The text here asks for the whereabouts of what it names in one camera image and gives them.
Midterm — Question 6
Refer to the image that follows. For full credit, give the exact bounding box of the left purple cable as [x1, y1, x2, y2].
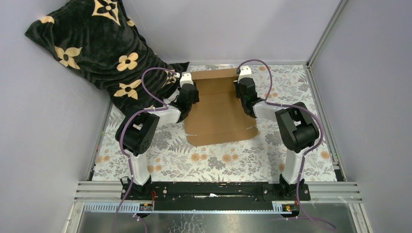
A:
[111, 67, 182, 233]

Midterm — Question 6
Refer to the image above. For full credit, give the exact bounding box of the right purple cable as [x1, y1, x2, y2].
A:
[236, 59, 337, 232]

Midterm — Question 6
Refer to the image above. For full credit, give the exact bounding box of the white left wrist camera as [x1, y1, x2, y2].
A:
[174, 72, 194, 88]

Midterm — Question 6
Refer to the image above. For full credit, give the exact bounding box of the purple cable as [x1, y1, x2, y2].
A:
[236, 59, 337, 232]
[111, 67, 182, 233]

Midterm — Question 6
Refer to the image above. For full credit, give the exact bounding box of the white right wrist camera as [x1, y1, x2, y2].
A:
[237, 66, 252, 81]

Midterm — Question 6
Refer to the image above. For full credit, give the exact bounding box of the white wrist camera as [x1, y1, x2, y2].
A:
[174, 72, 194, 88]
[237, 66, 252, 81]

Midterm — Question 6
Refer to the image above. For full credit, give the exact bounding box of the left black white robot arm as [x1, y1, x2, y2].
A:
[116, 83, 199, 200]

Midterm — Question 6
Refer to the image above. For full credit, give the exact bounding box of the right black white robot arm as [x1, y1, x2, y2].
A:
[234, 77, 323, 201]

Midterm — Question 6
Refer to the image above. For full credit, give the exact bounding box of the brown cardboard box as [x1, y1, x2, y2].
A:
[184, 68, 258, 147]

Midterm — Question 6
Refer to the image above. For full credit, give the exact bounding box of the floral patterned table mat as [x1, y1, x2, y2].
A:
[91, 65, 317, 182]

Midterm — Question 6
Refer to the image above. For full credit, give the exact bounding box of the black floral plush blanket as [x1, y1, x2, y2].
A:
[25, 0, 189, 114]

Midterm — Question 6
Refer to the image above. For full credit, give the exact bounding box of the aluminium frame rail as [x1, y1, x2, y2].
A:
[65, 179, 372, 233]

